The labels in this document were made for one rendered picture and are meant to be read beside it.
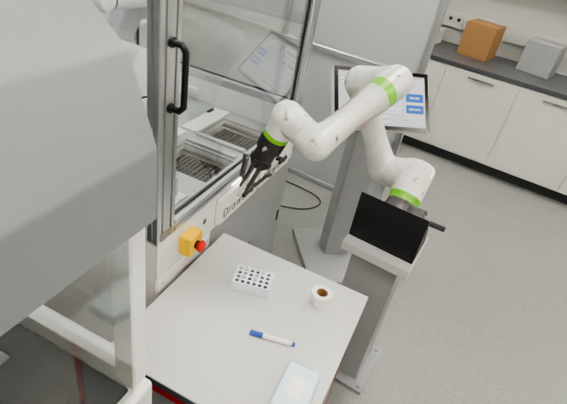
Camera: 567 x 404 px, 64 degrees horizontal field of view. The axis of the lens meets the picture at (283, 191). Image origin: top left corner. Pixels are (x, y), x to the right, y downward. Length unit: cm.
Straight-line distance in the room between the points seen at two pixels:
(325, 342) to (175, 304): 47
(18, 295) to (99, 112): 25
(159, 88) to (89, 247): 54
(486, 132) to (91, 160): 403
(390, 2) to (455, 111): 165
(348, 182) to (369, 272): 81
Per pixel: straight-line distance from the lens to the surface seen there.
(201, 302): 148
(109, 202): 68
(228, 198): 165
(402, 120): 241
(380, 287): 193
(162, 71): 113
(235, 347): 138
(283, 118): 143
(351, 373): 233
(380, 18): 311
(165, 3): 109
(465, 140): 449
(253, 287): 150
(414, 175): 184
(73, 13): 69
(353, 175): 257
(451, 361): 265
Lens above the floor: 185
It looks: 33 degrees down
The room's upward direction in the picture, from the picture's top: 11 degrees clockwise
